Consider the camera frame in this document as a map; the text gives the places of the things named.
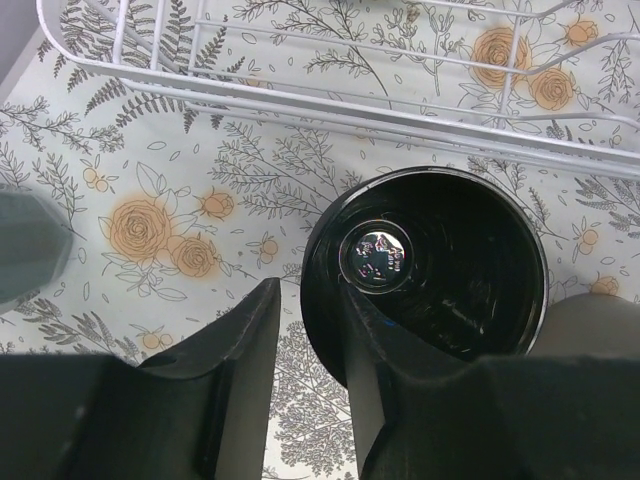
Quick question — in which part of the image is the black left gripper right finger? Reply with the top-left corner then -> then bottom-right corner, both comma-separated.
344,287 -> 639,479

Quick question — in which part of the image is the white wire dish rack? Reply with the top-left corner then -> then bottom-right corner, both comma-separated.
36,1 -> 639,168

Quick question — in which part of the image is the grey-green ceramic mug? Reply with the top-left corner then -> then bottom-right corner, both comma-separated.
1,185 -> 73,313

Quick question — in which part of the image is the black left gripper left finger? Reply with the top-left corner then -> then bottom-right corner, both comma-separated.
1,278 -> 281,479

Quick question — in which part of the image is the grey cylindrical straw holder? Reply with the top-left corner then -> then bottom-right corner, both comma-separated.
530,294 -> 639,359

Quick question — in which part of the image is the floral patterned table mat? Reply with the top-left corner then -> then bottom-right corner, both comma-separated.
0,0 -> 640,480

